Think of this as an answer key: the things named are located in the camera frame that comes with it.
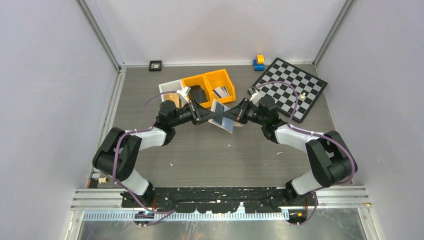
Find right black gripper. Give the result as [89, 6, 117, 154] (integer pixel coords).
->
[222, 98, 267, 126]

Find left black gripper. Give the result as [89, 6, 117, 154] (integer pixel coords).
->
[170, 98, 218, 128]

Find beige leather card holder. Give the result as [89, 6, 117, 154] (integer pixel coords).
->
[208, 99, 244, 134]

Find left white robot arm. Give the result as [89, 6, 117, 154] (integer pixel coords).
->
[92, 100, 223, 207]

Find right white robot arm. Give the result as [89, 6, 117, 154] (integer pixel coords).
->
[211, 96, 358, 205]

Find black cards in orange bin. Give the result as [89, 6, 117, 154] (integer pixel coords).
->
[188, 85, 208, 104]

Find white striped card in bin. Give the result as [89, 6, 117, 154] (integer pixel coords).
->
[212, 86, 230, 99]

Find gold cards in white bin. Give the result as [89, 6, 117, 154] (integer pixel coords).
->
[165, 93, 182, 108]

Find middle orange plastic bin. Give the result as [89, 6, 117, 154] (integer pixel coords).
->
[182, 74, 213, 109]

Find orange plastic bin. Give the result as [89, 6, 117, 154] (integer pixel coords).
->
[182, 74, 213, 109]
[203, 68, 236, 104]

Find right orange plastic bin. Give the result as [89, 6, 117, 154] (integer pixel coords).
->
[203, 68, 236, 104]

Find white plastic bin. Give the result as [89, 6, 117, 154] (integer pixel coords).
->
[158, 79, 185, 104]

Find blue yellow toy car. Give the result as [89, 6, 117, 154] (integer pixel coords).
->
[252, 54, 265, 72]

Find small black square box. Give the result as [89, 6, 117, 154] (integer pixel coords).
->
[148, 60, 163, 72]

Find black white chessboard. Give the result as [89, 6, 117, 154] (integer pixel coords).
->
[251, 57, 328, 123]

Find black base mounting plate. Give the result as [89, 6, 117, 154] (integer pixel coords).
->
[120, 186, 317, 214]

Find small beige chess piece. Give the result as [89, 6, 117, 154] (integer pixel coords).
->
[97, 177, 109, 184]

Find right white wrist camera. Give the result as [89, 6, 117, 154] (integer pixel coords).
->
[247, 86, 261, 105]

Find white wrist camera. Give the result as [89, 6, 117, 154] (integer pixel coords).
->
[247, 86, 261, 105]
[176, 86, 191, 104]

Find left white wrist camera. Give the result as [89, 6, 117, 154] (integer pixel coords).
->
[176, 86, 191, 104]

